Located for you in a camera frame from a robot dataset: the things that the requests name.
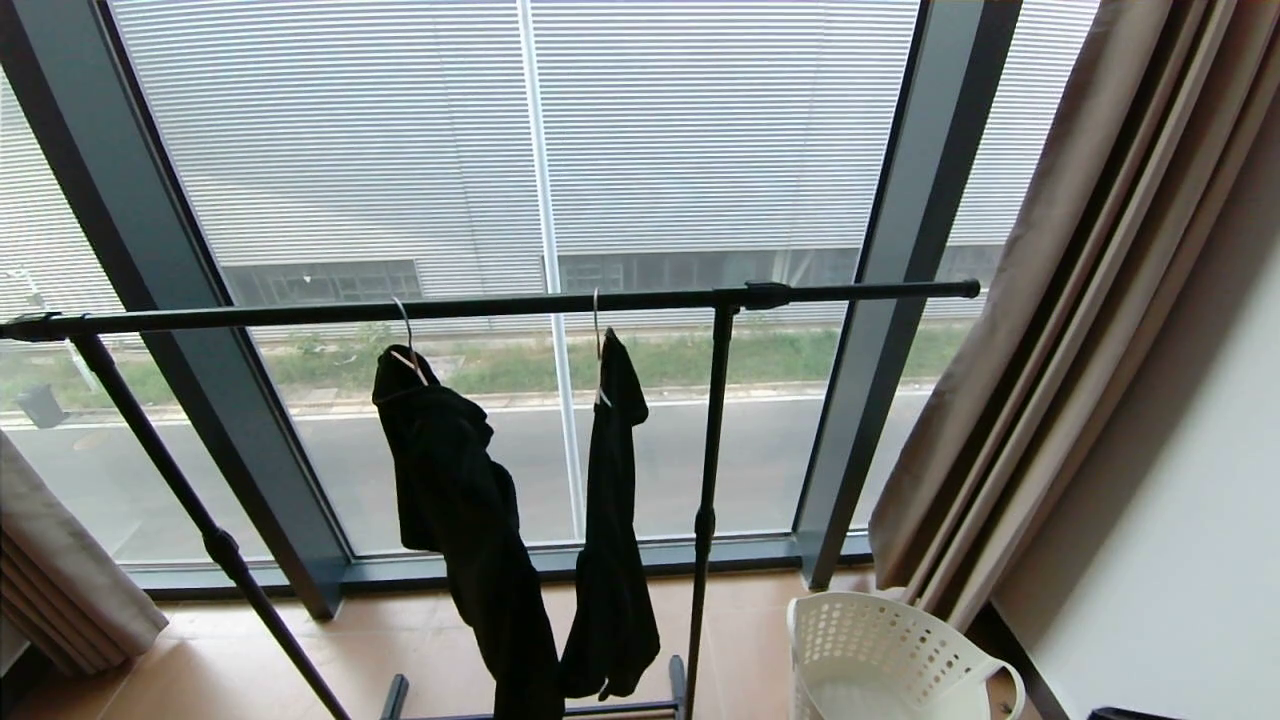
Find black clothes rack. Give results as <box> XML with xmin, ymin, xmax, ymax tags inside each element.
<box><xmin>0</xmin><ymin>280</ymin><xmax>983</xmax><ymax>720</ymax></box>

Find black shorts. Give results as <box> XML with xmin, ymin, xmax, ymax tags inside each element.
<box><xmin>372</xmin><ymin>345</ymin><xmax>567</xmax><ymax>720</ymax></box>

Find white laundry basket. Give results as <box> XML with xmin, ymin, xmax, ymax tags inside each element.
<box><xmin>786</xmin><ymin>590</ymin><xmax>1028</xmax><ymax>720</ymax></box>

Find window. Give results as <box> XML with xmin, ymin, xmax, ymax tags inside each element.
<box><xmin>0</xmin><ymin>0</ymin><xmax>1101</xmax><ymax>623</ymax></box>

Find beige curtain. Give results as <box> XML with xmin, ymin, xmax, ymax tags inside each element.
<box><xmin>868</xmin><ymin>0</ymin><xmax>1280</xmax><ymax>633</ymax></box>
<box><xmin>0</xmin><ymin>430</ymin><xmax>170</xmax><ymax>677</ymax></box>

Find pink clothes hanger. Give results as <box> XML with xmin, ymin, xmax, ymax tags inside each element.
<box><xmin>388</xmin><ymin>296</ymin><xmax>431</xmax><ymax>387</ymax></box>
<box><xmin>591</xmin><ymin>289</ymin><xmax>613</xmax><ymax>407</ymax></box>

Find black garment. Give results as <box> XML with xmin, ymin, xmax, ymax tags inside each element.
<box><xmin>558</xmin><ymin>328</ymin><xmax>662</xmax><ymax>702</ymax></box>

